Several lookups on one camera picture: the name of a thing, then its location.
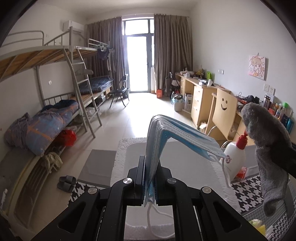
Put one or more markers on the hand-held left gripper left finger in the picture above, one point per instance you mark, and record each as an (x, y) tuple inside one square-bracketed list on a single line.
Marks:
[(141, 178)]

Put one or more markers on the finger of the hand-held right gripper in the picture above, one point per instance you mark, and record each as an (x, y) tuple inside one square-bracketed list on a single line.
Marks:
[(285, 160)]

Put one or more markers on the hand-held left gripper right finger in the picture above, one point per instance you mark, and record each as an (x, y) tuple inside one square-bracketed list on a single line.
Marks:
[(160, 187)]

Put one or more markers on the grey sock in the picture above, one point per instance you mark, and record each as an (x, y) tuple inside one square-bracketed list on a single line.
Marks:
[(266, 125)]

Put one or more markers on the white foam box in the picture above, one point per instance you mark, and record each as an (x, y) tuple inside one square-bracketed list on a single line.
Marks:
[(189, 157)]

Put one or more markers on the blue face mask stack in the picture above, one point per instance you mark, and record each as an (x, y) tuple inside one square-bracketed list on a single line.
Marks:
[(161, 132)]

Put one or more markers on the green white tissue pack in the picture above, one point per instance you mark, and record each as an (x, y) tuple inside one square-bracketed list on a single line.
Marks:
[(257, 228)]

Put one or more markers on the red snack packet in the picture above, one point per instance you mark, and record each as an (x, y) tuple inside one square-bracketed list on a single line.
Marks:
[(241, 173)]

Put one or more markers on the row of toiletry bottles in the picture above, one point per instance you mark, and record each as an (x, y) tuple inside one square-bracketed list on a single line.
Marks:
[(281, 113)]

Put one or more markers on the white bottle with red cap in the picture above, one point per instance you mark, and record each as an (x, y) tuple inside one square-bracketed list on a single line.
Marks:
[(235, 157)]

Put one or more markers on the houndstooth tablecloth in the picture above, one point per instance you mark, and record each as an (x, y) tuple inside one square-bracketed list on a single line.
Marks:
[(249, 194)]

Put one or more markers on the black headphones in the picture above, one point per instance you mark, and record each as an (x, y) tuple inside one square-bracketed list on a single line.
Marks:
[(252, 99)]

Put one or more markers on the dark grey slipper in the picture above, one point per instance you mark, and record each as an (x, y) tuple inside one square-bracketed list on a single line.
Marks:
[(68, 179), (64, 187)]

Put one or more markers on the wooden smiley face chair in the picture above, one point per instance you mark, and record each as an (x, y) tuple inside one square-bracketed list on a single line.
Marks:
[(223, 109)]

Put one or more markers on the white waste bin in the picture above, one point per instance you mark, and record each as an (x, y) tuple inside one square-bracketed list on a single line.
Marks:
[(178, 104)]

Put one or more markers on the red plastic bag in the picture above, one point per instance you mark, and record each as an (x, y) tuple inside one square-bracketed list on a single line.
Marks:
[(67, 138)]

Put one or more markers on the red floor container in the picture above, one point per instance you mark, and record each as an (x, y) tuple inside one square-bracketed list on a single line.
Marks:
[(159, 93)]

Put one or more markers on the white cardboard box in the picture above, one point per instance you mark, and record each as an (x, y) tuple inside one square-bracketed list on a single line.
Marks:
[(188, 103)]

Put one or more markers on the yellowish cloth pile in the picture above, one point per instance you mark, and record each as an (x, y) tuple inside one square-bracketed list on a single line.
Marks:
[(52, 161)]

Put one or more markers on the black folding chair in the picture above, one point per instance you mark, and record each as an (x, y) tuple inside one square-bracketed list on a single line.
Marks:
[(119, 89)]

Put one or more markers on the wooden desk with drawers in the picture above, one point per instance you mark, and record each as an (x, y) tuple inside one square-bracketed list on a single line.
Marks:
[(197, 102)]

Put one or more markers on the folded dark blue blanket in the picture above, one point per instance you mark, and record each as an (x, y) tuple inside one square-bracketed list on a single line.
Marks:
[(97, 83)]

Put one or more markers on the blue orange patterned quilt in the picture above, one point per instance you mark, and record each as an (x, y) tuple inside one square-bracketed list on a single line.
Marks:
[(46, 125)]

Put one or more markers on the green desk item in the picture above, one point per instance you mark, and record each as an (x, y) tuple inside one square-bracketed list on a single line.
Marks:
[(208, 76)]

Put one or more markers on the glass balcony door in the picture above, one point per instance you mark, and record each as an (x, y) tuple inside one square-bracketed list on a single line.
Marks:
[(138, 58)]

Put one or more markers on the dark hanging clothes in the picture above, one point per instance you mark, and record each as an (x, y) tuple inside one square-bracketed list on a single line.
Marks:
[(103, 53)]

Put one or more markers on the brown curtain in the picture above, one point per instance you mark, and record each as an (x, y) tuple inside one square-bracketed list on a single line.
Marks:
[(171, 46), (104, 37)]

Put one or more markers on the grey metal bunk bed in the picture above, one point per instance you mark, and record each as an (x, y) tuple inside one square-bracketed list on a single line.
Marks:
[(34, 52), (92, 47)]

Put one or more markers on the white air conditioner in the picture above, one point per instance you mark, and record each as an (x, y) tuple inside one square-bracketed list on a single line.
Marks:
[(72, 26)]

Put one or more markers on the white wall sockets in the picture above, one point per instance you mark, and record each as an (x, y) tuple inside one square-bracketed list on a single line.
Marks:
[(269, 89)]

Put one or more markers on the pink cartoon wall poster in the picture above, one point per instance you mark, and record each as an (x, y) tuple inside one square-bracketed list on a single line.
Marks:
[(257, 67)]

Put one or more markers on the white wall switch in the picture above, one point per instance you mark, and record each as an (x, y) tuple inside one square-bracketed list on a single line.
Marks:
[(221, 71)]

